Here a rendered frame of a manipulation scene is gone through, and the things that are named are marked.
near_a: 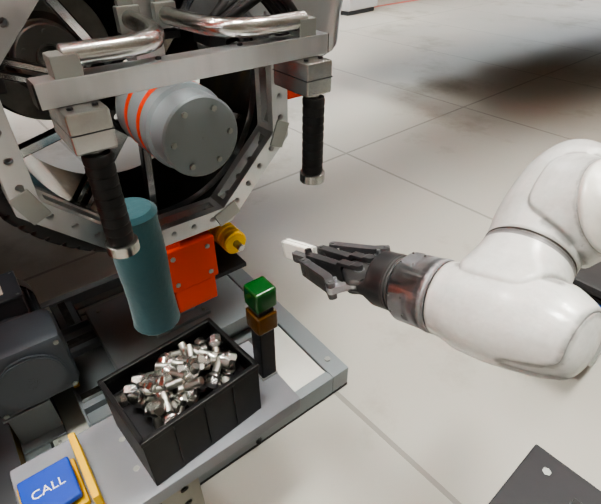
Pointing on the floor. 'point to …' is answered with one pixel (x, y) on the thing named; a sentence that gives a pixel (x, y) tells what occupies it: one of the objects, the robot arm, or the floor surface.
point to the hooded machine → (357, 6)
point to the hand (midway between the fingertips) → (300, 252)
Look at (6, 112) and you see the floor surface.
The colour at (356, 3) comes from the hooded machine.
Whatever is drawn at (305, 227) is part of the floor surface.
